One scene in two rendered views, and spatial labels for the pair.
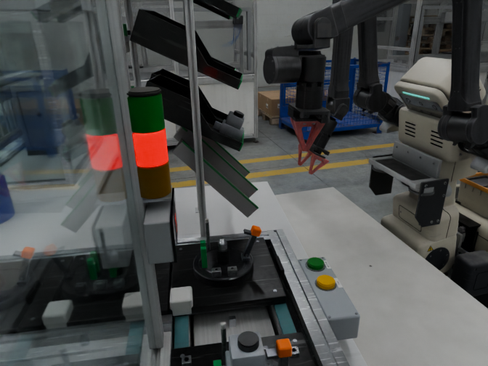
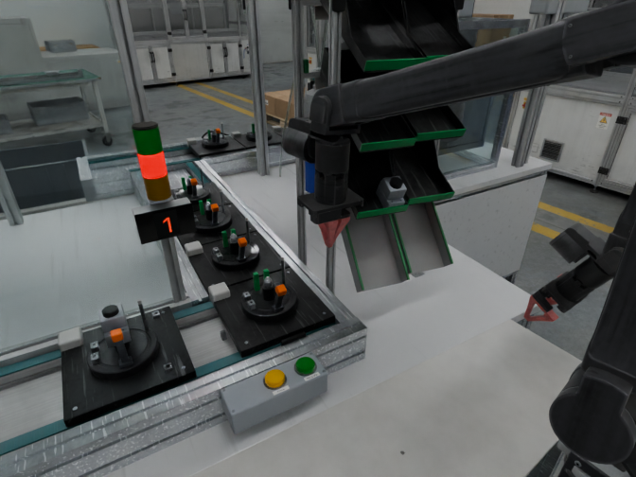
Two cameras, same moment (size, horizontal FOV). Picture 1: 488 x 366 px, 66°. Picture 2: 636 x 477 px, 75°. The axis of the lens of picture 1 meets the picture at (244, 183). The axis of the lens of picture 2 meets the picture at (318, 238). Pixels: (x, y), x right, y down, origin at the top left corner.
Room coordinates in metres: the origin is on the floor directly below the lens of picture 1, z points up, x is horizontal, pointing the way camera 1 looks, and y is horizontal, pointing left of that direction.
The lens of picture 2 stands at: (0.55, -0.75, 1.63)
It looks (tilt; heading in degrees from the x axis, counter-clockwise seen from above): 30 degrees down; 69
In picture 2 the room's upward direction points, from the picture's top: straight up
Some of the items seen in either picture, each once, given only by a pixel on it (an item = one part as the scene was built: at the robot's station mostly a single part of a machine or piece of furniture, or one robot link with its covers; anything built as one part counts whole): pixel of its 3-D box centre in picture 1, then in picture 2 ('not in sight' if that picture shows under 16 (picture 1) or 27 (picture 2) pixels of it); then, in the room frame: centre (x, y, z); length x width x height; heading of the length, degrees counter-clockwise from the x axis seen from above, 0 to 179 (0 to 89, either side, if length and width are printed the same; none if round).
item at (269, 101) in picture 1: (297, 104); not in sight; (6.37, -0.92, 0.20); 1.20 x 0.80 x 0.41; 106
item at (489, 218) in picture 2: not in sight; (421, 231); (1.91, 1.04, 0.43); 1.11 x 0.68 x 0.86; 8
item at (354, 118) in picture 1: (330, 96); not in sight; (5.47, -1.28, 0.49); 1.26 x 0.87 x 0.98; 108
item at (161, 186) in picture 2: (153, 177); (157, 185); (0.53, 0.14, 1.28); 0.05 x 0.05 x 0.05
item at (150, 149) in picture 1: (149, 145); (152, 163); (0.53, 0.14, 1.33); 0.05 x 0.05 x 0.05
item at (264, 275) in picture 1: (222, 253); (268, 290); (0.73, 0.05, 1.01); 0.24 x 0.24 x 0.13; 8
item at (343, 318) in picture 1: (324, 294); (275, 390); (0.68, -0.18, 0.93); 0.21 x 0.07 x 0.06; 8
